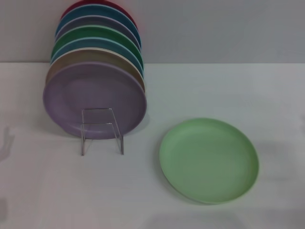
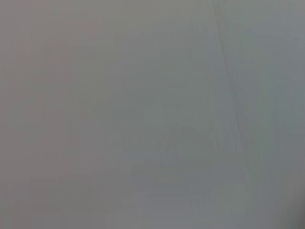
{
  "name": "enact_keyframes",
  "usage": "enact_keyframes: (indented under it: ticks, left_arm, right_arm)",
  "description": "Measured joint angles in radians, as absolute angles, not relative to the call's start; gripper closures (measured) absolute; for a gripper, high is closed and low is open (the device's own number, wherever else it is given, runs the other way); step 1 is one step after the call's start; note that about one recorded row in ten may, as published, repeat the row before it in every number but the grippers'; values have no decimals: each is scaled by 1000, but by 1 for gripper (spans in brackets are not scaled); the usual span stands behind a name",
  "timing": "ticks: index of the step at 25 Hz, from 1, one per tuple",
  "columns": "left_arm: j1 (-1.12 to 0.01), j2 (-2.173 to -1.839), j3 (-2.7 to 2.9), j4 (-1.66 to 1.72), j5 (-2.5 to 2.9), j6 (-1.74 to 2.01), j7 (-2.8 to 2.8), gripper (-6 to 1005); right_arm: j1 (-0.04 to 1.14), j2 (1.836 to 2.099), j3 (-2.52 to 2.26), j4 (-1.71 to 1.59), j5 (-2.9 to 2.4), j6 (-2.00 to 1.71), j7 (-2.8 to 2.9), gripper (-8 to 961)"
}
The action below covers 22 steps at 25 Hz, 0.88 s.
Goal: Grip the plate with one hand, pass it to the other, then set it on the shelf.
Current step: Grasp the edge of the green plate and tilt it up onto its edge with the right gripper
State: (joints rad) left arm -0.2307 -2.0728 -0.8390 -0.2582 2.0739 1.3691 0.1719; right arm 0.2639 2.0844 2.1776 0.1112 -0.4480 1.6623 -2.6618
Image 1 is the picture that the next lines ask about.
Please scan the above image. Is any light green plate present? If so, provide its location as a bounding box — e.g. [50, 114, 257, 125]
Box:
[159, 117, 260, 205]

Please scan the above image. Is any lilac purple plate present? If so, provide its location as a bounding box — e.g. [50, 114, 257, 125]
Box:
[42, 61, 148, 141]

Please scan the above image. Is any beige plate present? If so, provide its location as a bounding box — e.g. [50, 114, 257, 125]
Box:
[45, 46, 146, 94]

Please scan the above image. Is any teal plate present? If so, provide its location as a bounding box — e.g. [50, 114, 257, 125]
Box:
[50, 36, 145, 77]

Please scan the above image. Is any dark green plate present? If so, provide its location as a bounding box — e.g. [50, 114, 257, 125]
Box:
[50, 24, 144, 68]

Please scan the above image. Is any greyish lavender plate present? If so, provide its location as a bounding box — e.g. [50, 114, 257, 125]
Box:
[55, 14, 141, 48]

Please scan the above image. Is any blue plate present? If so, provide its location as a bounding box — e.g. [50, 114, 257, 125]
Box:
[56, 5, 142, 50]

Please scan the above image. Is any red plate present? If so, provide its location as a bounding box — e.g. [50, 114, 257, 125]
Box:
[60, 0, 139, 30]

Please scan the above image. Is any metal wire plate rack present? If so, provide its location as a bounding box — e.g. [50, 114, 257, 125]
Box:
[80, 108, 125, 157]

